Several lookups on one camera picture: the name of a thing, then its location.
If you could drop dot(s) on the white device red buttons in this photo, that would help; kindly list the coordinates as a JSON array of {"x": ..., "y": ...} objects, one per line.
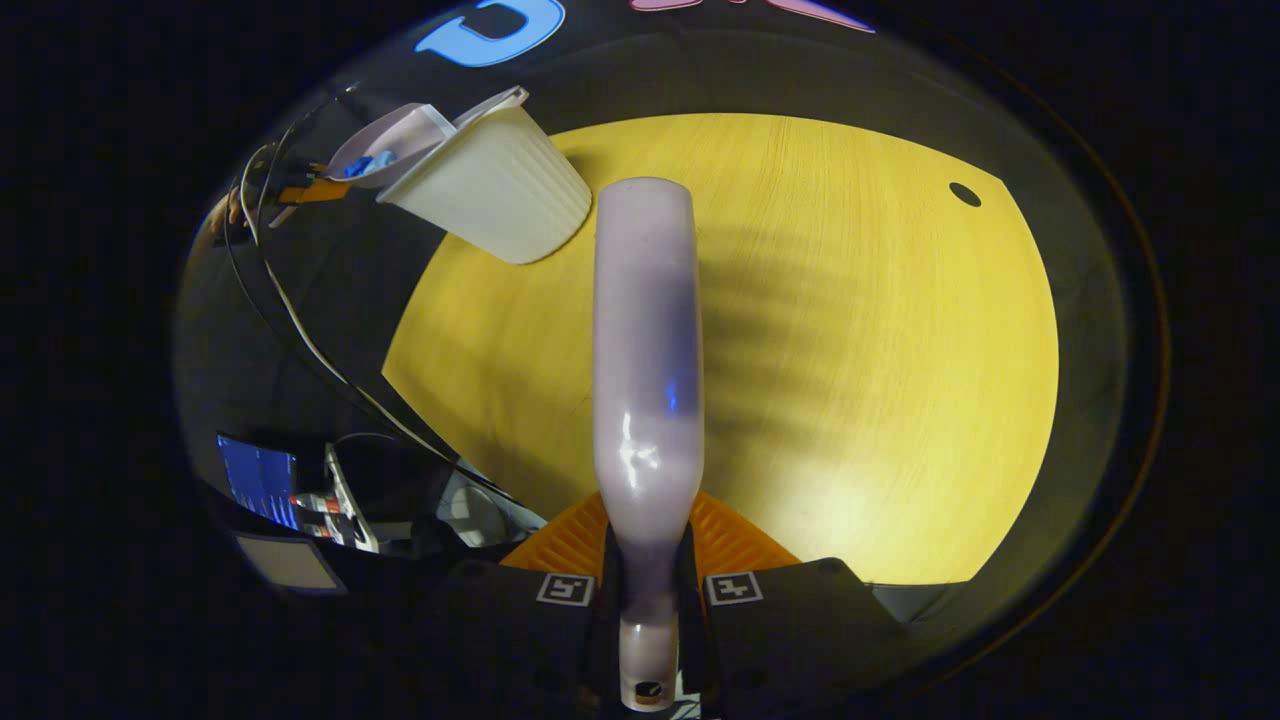
[{"x": 335, "y": 500}]

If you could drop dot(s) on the small pale pink broom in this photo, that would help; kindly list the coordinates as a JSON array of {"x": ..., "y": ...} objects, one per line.
[{"x": 645, "y": 330}]

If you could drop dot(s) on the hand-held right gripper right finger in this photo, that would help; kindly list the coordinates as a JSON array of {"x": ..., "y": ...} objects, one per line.
[{"x": 790, "y": 620}]

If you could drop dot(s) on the light blue paper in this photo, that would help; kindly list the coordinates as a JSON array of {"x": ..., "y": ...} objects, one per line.
[{"x": 382, "y": 160}]

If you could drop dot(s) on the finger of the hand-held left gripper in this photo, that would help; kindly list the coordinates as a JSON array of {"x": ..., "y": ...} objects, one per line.
[{"x": 315, "y": 190}]

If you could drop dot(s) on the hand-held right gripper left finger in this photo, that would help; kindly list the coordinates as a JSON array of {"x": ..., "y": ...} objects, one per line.
[{"x": 500, "y": 620}]

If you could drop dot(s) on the blue lit screen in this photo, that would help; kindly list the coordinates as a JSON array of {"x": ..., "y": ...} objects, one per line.
[{"x": 255, "y": 480}]

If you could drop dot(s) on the pale pink dustpan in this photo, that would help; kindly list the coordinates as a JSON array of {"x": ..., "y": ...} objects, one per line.
[{"x": 400, "y": 135}]

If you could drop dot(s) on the dark blue paper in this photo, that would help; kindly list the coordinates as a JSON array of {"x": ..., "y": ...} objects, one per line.
[{"x": 357, "y": 168}]

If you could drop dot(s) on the white ribbed garbage bin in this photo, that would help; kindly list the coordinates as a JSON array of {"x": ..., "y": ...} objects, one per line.
[{"x": 490, "y": 190}]

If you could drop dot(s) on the grey flat panel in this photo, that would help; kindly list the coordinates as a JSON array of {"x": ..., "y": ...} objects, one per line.
[{"x": 290, "y": 562}]

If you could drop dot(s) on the pale round object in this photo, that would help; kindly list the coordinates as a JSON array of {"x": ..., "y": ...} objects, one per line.
[{"x": 480, "y": 510}]

